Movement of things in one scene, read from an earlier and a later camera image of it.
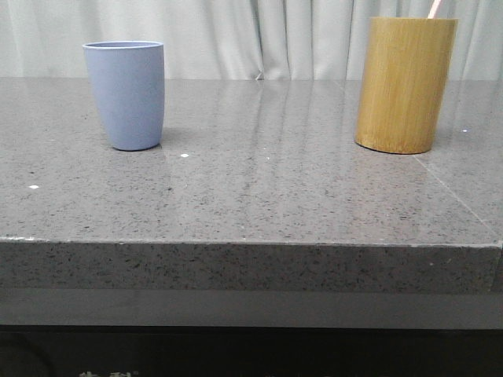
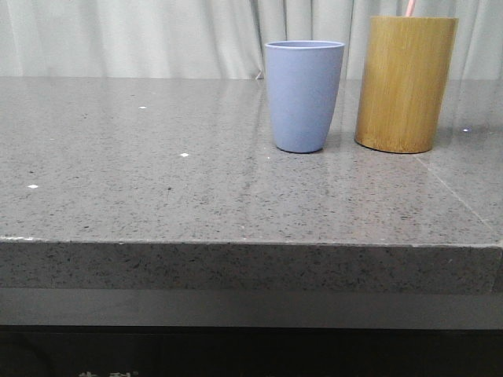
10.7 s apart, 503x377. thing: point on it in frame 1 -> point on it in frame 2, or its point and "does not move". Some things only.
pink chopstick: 432,13 -> 410,9
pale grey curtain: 234,38 does not move
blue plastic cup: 130,81 -> 304,79
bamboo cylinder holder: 405,72 does not move
